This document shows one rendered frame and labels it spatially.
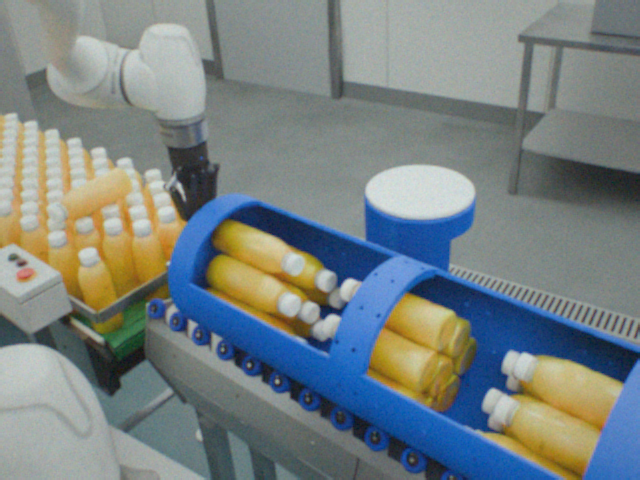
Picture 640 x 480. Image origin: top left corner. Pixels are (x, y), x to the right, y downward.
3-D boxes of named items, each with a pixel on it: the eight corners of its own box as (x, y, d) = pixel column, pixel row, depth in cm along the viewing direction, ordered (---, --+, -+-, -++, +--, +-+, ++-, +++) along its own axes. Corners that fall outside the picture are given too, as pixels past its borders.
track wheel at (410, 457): (402, 475, 108) (407, 474, 110) (426, 473, 106) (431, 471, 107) (397, 447, 109) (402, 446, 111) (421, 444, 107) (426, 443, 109)
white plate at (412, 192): (385, 224, 156) (385, 229, 157) (493, 205, 161) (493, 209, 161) (352, 174, 179) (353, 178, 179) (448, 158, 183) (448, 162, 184)
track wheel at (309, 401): (299, 413, 121) (305, 413, 122) (319, 409, 118) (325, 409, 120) (295, 388, 122) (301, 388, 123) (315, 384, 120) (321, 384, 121)
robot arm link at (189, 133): (145, 115, 120) (151, 144, 123) (177, 125, 115) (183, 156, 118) (183, 99, 126) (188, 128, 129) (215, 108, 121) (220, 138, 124)
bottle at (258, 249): (216, 215, 131) (285, 243, 121) (239, 220, 137) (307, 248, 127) (206, 248, 132) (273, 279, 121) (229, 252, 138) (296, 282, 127)
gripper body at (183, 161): (189, 128, 128) (197, 170, 133) (155, 143, 123) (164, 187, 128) (216, 136, 124) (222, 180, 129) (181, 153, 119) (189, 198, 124)
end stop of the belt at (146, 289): (102, 324, 145) (99, 313, 143) (100, 322, 145) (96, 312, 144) (232, 242, 170) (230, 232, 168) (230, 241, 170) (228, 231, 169)
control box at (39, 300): (31, 335, 135) (16, 295, 130) (-15, 300, 147) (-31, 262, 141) (73, 310, 141) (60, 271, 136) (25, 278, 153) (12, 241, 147)
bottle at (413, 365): (411, 394, 101) (318, 346, 112) (430, 392, 107) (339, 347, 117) (427, 352, 101) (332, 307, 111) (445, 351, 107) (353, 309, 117)
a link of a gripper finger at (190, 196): (195, 171, 125) (190, 174, 124) (203, 222, 131) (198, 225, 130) (182, 166, 127) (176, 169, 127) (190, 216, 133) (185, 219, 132)
